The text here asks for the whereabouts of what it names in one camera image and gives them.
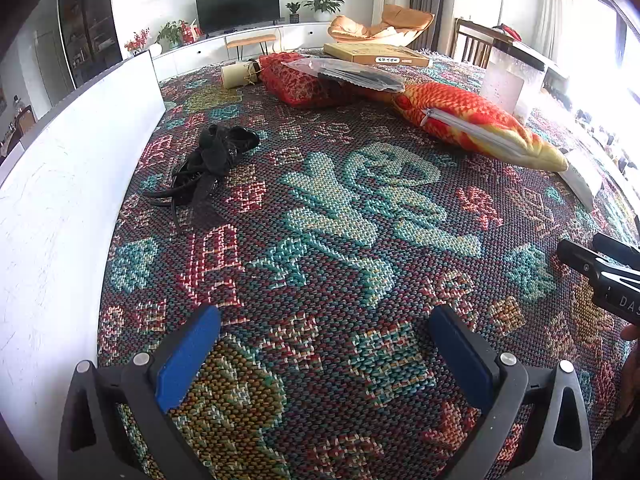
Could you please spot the black television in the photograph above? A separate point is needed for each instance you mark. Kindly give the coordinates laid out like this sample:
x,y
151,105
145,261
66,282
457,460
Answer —
x,y
237,7

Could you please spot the red mesh pouch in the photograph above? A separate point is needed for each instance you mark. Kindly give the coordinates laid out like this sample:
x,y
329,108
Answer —
x,y
290,82

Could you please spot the dark glass display cabinet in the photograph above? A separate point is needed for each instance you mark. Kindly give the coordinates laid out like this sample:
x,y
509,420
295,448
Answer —
x,y
90,25

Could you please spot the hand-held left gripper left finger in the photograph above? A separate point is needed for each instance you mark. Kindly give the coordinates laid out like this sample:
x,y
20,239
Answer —
x,y
187,355

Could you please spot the small green potted plant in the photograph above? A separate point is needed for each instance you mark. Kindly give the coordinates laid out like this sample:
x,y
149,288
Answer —
x,y
293,10

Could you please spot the clear plastic bag dark contents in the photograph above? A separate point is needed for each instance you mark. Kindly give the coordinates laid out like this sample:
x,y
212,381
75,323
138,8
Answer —
x,y
350,76

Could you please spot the grey curtain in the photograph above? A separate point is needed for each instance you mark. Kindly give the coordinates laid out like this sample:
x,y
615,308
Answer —
x,y
430,0

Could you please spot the white cardboard box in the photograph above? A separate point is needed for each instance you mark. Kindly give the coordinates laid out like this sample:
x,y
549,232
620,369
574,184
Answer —
x,y
60,185

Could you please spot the black garment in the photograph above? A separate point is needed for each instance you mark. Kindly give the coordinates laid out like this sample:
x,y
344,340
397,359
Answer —
x,y
210,160

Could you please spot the white tv console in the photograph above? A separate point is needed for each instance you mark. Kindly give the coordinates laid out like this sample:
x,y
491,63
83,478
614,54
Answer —
x,y
200,55

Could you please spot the round white vase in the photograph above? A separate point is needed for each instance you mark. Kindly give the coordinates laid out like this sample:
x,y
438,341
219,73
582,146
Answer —
x,y
155,50

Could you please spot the cream bag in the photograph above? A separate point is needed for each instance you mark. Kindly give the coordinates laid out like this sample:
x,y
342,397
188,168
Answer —
x,y
235,75

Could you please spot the person's right hand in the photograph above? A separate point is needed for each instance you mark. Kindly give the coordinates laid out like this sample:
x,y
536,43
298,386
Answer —
x,y
632,332

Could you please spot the clear jar with black lid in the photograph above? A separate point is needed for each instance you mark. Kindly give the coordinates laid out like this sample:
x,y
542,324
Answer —
x,y
502,85

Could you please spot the red cloth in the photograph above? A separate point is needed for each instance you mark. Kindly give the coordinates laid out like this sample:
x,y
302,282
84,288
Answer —
x,y
510,31

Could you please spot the flat yellow box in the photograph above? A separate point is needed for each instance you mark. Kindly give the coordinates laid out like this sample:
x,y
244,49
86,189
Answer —
x,y
370,52

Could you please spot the patterned woven blanket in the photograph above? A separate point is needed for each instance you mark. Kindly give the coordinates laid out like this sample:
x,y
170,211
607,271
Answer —
x,y
350,210

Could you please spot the wooden stool with metal legs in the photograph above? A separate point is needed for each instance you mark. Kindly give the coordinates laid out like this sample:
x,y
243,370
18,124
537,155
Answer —
x,y
250,40

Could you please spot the large green potted plant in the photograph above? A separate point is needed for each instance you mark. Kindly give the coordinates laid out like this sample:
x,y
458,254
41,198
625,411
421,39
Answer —
x,y
324,5

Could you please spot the wooden dining chair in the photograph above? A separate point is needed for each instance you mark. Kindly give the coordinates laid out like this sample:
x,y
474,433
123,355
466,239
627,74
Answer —
x,y
25,117

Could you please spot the red flowers in vase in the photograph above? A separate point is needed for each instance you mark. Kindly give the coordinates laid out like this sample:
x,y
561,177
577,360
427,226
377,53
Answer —
x,y
136,42

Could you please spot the wooden slatted chair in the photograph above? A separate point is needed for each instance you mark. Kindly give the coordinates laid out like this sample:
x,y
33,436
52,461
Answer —
x,y
470,42

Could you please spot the green plant with red wrap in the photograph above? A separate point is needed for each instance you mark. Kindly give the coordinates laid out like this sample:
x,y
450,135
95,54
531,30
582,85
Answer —
x,y
172,32

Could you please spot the white curtain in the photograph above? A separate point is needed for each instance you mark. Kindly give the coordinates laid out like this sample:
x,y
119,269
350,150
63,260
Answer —
x,y
550,0

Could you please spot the orange fish plush toy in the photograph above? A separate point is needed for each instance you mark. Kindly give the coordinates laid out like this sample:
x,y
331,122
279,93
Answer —
x,y
465,120

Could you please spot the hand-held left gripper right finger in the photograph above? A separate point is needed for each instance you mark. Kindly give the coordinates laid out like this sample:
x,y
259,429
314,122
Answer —
x,y
460,355

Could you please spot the orange lounge chair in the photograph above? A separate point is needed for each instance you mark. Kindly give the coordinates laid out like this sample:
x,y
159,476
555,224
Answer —
x,y
400,17

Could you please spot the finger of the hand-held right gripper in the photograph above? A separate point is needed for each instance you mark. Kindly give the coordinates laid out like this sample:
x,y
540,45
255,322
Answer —
x,y
580,257
620,250

